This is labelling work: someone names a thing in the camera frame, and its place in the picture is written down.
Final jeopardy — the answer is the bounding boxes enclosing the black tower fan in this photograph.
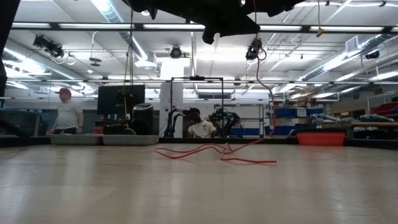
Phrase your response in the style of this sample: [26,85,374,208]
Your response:
[132,103,154,136]

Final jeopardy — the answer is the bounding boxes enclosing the black monitor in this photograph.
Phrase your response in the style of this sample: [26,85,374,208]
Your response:
[97,84,146,115]

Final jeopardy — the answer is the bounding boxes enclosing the blue storage bins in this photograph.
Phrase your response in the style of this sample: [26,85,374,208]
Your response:
[273,108,324,118]

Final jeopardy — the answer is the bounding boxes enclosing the wooden workbench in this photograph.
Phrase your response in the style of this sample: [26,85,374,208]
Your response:
[323,121,398,139]

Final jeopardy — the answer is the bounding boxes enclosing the person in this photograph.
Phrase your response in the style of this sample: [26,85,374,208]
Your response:
[186,107,218,139]
[46,88,85,135]

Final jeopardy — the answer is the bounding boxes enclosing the black metal frame stand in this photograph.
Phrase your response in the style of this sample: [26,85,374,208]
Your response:
[170,76,224,138]

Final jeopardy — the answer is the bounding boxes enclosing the black ceiling camera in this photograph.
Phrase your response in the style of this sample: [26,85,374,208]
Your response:
[245,37,267,62]
[32,34,65,59]

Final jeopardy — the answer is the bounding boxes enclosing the black overhead camera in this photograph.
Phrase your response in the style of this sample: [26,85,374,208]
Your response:
[169,45,183,59]

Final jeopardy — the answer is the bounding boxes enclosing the red plastic crate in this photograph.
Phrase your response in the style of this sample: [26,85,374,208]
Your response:
[369,101,398,116]

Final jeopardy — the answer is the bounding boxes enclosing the red wire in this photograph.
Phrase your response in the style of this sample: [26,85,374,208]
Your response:
[154,0,277,165]

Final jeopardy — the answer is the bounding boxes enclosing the grey open tool case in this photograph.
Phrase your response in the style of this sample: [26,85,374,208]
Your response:
[49,133,160,146]

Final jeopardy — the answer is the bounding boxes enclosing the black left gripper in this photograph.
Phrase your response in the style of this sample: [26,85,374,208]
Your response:
[123,0,261,45]

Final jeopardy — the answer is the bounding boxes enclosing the yellow hanging tag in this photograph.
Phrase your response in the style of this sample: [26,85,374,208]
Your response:
[316,0,325,38]

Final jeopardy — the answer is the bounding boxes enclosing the silver air duct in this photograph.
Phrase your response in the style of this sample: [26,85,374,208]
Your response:
[300,32,398,82]

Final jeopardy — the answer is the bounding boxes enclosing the red plastic bin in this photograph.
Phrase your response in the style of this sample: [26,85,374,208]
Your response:
[297,132,346,146]

